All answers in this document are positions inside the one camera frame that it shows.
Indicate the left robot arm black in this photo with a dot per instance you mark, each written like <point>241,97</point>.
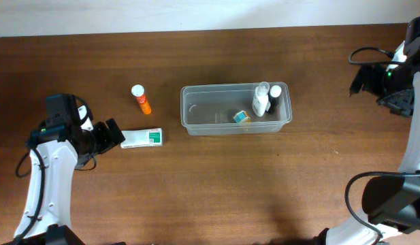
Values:
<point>65,142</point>

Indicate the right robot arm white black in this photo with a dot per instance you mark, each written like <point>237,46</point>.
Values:
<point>386,204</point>

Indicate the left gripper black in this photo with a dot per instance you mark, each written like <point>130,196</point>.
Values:
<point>99,137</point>

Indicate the white spray bottle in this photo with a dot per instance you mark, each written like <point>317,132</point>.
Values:
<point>260,99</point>

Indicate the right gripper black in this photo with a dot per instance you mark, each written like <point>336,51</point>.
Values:
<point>367,79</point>

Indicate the white green medicine box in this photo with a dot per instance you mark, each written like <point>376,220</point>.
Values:
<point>142,138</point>

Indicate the small jar gold lid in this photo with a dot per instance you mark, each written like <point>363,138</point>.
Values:
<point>242,117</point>

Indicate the clear plastic container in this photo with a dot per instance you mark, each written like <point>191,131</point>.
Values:
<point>209,109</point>

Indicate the dark bottle white cap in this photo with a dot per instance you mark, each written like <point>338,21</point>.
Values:
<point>273,98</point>

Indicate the orange tablet tube white cap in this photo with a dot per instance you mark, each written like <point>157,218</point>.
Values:
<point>138,92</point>

